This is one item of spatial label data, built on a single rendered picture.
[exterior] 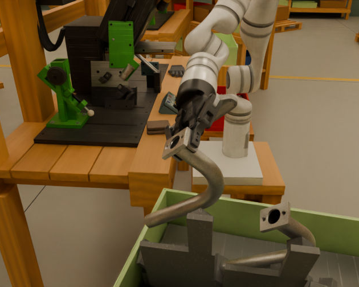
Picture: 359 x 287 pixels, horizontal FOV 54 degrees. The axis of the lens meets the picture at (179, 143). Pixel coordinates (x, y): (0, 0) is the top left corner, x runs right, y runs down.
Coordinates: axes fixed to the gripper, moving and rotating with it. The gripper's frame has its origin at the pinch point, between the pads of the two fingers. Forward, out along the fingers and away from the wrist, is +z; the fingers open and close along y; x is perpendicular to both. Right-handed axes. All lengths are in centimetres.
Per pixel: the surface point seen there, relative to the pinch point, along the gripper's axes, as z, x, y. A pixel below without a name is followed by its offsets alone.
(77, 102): -67, -7, -77
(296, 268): 11.3, 25.5, 3.1
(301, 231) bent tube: 7.7, 21.3, 7.3
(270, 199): -36, 59, -28
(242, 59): -318, 136, -125
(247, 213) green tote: -14.6, 37.6, -19.1
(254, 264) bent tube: 6.6, 28.3, -8.4
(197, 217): 8.0, 8.4, -4.3
